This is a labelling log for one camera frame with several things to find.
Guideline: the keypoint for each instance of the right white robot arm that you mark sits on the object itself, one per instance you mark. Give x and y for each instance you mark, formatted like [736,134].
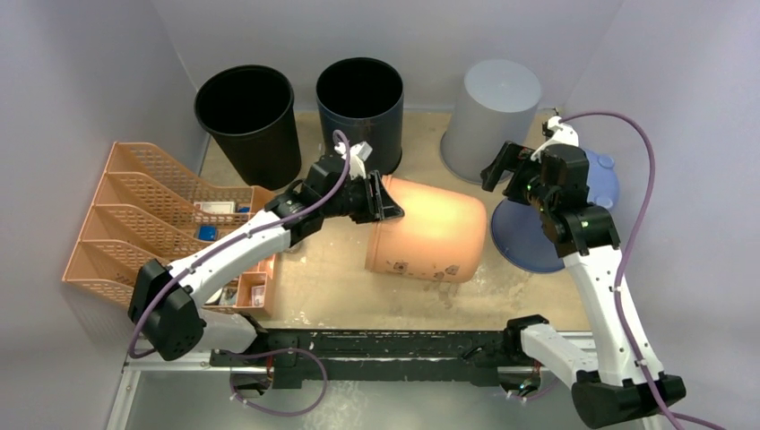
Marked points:
[623,380]

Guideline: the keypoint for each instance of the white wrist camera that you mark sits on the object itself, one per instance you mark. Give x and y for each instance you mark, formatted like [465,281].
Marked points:
[556,131]
[357,155]

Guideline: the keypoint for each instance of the orange mesh file organizer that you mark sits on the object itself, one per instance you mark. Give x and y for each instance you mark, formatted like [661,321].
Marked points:
[143,209]

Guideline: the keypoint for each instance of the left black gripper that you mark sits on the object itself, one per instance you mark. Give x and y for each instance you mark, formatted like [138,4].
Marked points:
[377,204]

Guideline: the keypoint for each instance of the blue plastic bucket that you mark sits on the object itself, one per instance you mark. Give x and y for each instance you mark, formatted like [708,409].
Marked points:
[516,229]

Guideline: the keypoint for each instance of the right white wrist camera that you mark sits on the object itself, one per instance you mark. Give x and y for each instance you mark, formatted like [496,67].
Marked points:
[556,131]

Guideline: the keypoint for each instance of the blue small box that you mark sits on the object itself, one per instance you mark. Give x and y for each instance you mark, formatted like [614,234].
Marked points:
[207,233]

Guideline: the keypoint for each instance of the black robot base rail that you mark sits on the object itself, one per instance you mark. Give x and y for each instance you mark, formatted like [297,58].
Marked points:
[481,358]

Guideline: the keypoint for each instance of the dark navy cylindrical bin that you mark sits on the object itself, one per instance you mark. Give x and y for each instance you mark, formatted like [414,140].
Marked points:
[363,97]

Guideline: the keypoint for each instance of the orange capybara plastic bucket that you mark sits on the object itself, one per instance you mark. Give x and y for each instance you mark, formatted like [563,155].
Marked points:
[440,237]

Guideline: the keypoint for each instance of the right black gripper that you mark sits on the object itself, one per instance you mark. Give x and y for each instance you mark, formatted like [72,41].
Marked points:
[513,176]

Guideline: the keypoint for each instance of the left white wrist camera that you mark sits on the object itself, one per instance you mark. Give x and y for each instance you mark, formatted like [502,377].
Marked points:
[357,155]

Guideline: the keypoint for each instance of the black ribbed plastic bin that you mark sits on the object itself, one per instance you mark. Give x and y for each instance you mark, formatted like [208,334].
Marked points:
[249,111]

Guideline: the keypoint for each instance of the white grey cylindrical bin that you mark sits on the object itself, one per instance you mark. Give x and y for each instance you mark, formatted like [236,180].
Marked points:
[497,103]

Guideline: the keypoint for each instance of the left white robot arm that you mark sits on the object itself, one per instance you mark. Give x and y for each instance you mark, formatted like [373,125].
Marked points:
[167,304]

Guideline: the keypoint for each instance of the white labelled card pack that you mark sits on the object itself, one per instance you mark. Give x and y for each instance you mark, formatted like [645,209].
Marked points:
[216,207]

